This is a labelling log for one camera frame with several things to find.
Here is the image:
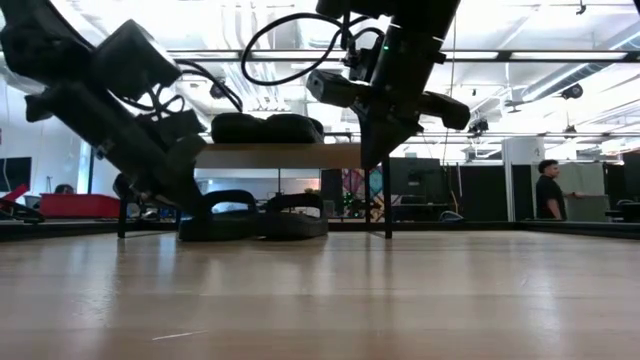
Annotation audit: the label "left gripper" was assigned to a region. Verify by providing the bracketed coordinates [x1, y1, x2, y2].
[24, 83, 211, 218]

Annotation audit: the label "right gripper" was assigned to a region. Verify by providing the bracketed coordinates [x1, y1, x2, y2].
[305, 26, 472, 170]

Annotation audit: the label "wooden shelf black metal legs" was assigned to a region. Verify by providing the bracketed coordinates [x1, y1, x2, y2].
[117, 131, 395, 241]

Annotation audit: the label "dark background monitor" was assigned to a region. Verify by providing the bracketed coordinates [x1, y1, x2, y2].
[389, 156, 444, 222]

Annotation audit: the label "red bin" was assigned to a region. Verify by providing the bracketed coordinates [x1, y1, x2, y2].
[39, 192, 122, 220]

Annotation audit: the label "black ceiling spotlight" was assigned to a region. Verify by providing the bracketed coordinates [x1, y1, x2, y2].
[467, 116, 491, 137]
[560, 81, 585, 102]
[208, 78, 230, 101]

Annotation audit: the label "black partition panel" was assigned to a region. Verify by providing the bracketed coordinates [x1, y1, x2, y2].
[444, 163, 507, 223]

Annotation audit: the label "long ceiling light strip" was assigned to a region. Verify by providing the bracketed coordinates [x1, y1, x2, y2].
[510, 50, 629, 61]
[441, 50, 501, 61]

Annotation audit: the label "white column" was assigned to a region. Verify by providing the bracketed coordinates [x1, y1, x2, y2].
[501, 136, 547, 222]

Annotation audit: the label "red flat object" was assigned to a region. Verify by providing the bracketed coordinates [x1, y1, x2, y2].
[0, 182, 31, 204]

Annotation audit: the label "person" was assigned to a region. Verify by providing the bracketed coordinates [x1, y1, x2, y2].
[534, 158, 586, 223]

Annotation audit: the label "grey green partition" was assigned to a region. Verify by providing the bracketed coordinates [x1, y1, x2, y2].
[564, 161, 609, 223]

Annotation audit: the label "colourful wall artwork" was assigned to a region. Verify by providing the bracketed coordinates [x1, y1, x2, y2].
[341, 166, 387, 222]

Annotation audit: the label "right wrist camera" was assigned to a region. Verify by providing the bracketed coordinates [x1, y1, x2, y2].
[344, 31, 387, 84]

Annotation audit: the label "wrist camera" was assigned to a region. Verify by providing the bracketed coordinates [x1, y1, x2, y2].
[91, 18, 183, 102]
[344, 31, 387, 84]

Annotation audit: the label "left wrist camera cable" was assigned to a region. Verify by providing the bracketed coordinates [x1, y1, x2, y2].
[119, 58, 245, 124]

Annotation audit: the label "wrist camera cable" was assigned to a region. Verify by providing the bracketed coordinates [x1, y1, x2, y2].
[240, 11, 387, 87]
[119, 58, 245, 124]

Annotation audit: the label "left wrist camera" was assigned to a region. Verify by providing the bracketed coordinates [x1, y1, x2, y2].
[91, 18, 183, 102]

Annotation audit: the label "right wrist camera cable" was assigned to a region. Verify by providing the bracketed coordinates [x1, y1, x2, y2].
[240, 11, 387, 87]

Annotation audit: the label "black wall screen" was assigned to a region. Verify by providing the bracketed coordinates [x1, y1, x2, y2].
[0, 156, 33, 194]

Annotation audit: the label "grey ceiling duct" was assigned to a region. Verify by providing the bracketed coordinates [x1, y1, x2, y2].
[504, 19, 640, 109]

